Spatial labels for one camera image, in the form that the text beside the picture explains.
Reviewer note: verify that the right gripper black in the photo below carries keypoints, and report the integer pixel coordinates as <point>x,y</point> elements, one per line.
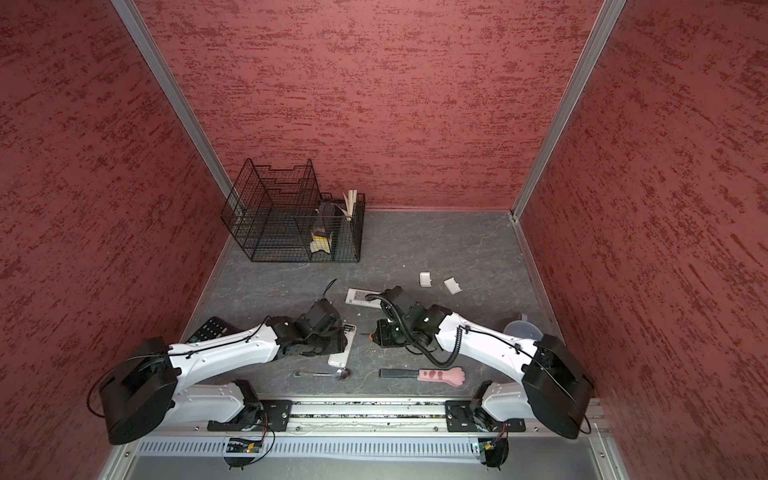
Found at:
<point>384,339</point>

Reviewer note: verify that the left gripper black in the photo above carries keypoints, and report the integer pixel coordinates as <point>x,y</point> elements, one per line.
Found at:
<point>337,338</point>

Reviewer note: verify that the long white remote control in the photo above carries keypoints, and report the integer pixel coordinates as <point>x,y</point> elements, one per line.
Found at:
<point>359,297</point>

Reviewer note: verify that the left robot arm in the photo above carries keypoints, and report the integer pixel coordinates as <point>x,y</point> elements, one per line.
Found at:
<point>161,383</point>

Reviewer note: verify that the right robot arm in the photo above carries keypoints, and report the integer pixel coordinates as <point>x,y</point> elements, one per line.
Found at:
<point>555,385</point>

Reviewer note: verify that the small white remote cover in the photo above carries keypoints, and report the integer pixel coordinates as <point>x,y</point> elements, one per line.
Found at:
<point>425,280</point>

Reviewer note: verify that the metal spoon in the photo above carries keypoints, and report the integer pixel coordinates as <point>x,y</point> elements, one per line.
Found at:
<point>339,374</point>

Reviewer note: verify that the pink cat paw tool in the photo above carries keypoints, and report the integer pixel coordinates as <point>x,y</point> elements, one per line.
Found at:
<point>454,377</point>

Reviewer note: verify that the white battery cover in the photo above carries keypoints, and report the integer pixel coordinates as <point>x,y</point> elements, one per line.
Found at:
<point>453,286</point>

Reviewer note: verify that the yellow black item in rack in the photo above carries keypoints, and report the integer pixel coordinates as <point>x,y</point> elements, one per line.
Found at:
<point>325,227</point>

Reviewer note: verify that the black calculator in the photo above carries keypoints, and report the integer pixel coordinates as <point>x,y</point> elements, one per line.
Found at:
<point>213,328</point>

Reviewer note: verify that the grey cup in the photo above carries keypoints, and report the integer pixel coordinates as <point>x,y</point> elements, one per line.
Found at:
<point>521,327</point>

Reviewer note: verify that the wooden sticks in rack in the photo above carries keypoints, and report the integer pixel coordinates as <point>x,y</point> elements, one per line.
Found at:
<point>350,201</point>

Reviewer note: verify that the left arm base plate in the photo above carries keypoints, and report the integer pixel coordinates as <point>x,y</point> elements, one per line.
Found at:
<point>266,415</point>

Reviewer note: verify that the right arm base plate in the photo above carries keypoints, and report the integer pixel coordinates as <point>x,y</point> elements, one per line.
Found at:
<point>467,416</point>

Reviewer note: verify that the black wire rack organizer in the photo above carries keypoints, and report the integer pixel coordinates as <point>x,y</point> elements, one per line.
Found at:
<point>269,213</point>

